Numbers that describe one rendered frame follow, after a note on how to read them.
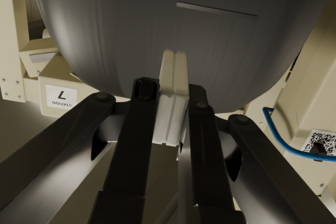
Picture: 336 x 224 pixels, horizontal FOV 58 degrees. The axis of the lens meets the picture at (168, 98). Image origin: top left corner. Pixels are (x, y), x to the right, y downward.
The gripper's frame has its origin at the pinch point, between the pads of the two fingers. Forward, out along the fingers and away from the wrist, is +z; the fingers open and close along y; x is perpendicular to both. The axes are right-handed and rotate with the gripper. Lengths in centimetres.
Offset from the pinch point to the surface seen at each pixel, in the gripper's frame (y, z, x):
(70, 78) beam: -26, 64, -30
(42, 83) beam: -33, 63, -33
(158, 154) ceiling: 15, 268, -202
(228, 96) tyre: 7.7, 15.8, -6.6
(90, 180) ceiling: -50, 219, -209
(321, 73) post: 27.4, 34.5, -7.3
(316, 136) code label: 32, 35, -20
